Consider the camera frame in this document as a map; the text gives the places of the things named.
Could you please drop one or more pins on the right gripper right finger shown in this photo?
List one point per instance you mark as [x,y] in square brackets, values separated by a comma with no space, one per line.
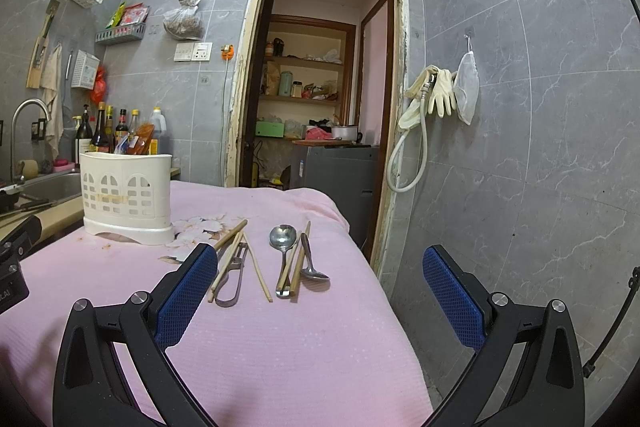
[547,388]

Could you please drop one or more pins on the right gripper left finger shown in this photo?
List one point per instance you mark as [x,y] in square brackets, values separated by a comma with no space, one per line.
[90,386]

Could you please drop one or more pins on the pale chopstick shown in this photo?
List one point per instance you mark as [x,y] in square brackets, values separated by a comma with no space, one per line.
[224,267]

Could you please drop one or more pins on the pale chopstick angled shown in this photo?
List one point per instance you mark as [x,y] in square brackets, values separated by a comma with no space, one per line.
[258,271]

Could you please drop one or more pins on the dark bamboo chopstick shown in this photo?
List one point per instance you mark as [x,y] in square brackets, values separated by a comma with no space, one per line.
[225,240]

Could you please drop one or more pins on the steel spoon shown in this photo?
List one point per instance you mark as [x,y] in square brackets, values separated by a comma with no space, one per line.
[310,272]

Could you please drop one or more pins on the steel kitchen faucet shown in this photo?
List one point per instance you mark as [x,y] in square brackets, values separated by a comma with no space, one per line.
[15,176]

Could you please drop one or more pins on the stainless steel sink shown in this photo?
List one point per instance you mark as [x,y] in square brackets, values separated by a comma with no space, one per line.
[55,187]

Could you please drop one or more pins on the white plastic utensil holder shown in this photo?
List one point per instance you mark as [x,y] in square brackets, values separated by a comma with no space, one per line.
[127,195]

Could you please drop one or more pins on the dark soy sauce bottle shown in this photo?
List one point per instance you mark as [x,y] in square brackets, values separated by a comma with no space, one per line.
[100,142]

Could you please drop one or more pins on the wine bottle white label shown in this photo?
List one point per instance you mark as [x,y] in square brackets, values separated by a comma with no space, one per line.
[84,135]

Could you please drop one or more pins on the steel peeler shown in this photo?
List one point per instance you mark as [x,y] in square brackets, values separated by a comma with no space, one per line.
[228,292]

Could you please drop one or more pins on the orange chili powder bag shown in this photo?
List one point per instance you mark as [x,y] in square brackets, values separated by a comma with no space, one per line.
[139,142]

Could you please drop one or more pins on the pink floral tablecloth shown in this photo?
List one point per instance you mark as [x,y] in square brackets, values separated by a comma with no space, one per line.
[333,355]

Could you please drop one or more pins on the hanging dish cloth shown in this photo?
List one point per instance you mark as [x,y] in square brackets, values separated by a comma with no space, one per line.
[51,85]

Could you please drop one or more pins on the red plastic bag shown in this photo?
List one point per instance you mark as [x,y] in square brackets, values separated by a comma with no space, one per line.
[99,89]

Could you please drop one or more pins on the white vinegar jug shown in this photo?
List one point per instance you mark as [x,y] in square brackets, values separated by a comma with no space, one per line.
[160,139]

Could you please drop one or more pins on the white hanging paper box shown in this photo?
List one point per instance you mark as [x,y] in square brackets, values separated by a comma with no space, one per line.
[84,71]

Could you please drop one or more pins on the steel spoon bowl up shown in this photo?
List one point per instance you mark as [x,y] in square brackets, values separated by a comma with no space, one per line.
[283,238]

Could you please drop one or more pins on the grey cabinet in doorway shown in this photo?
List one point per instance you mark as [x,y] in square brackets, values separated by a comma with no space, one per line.
[345,173]

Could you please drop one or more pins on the white rubber gloves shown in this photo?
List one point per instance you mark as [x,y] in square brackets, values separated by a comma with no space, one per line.
[432,92]

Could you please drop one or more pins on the white mesh strainer bag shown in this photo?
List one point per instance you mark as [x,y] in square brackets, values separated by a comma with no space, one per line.
[467,85]

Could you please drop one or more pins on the hanging plastic food bag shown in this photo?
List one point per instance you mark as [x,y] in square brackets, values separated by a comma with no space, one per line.
[185,22]

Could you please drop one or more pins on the wooden shelf unit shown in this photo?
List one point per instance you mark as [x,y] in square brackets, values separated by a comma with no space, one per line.
[307,75]

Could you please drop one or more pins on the wooden cutting board on wall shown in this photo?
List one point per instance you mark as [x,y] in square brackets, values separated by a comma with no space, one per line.
[40,47]

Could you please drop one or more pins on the grey wall spice rack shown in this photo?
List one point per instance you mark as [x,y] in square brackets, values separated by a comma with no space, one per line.
[120,34]

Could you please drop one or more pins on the white wall socket plate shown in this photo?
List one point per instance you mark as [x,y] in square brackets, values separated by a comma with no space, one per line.
[193,51]

